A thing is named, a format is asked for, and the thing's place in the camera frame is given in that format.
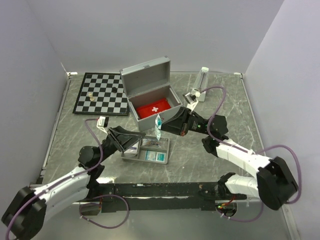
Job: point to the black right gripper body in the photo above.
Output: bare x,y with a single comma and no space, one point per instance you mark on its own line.
188,122

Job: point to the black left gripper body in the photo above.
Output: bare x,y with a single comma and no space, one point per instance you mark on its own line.
113,143

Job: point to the white gauze pad packet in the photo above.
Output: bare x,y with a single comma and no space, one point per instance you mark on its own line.
133,150

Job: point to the blue white bandage packet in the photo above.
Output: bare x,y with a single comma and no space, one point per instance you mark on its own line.
157,127

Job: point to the clear bag of swabs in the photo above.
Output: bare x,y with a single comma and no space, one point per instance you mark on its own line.
148,142

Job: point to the grey divided plastic tray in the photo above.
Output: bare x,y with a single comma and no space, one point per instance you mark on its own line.
150,150

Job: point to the red fabric zipper pouch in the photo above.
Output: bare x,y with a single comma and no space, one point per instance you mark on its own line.
153,108

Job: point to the teal alcohol wipe packet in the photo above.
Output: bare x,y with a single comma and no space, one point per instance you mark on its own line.
155,156

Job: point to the grey metal first-aid case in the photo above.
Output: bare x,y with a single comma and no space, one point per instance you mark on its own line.
145,83

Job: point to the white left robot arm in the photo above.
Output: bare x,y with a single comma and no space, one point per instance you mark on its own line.
31,208

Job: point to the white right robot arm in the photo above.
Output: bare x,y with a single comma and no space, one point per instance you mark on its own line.
270,179

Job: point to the white metronome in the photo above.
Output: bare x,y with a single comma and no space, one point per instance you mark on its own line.
201,83

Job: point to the cream chess piece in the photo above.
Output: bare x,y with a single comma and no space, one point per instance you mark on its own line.
91,97

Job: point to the black and white chessboard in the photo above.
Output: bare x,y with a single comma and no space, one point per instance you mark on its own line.
107,103

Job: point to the black chess piece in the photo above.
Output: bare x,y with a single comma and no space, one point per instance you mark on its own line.
114,89

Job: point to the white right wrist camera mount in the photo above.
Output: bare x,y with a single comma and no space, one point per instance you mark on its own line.
192,99

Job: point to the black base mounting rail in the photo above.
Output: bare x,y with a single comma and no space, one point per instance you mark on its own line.
164,196

